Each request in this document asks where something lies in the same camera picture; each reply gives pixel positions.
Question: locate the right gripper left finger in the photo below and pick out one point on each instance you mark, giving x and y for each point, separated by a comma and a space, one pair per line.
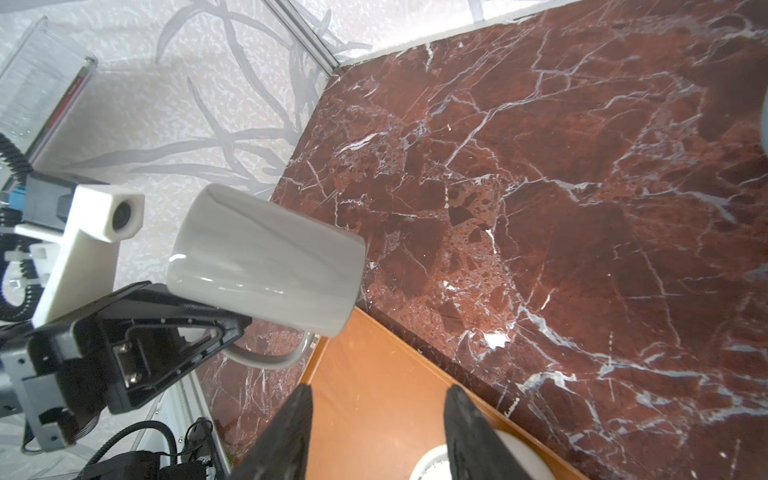
282, 451

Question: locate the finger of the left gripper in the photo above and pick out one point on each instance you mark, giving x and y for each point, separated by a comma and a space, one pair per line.
149, 346

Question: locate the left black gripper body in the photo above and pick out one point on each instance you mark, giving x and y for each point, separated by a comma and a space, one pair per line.
56, 375

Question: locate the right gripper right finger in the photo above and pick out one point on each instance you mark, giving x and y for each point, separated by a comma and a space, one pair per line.
464, 424

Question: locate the grey mug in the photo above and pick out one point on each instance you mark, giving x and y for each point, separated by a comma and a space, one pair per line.
258, 259

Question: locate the light blue mug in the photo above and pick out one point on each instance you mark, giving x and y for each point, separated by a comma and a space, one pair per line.
764, 124

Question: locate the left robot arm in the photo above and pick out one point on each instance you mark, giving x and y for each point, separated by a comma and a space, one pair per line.
34, 257

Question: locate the cream white mug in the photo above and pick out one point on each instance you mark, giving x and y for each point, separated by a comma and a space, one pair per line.
521, 462

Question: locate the brown rectangular tray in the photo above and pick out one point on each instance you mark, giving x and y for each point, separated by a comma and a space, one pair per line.
378, 407

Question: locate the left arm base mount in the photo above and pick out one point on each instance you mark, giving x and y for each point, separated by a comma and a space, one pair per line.
197, 459

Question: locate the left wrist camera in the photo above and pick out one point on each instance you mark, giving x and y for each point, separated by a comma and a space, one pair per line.
87, 221

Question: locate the clear plastic wall bin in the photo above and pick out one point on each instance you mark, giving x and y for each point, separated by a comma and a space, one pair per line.
40, 82

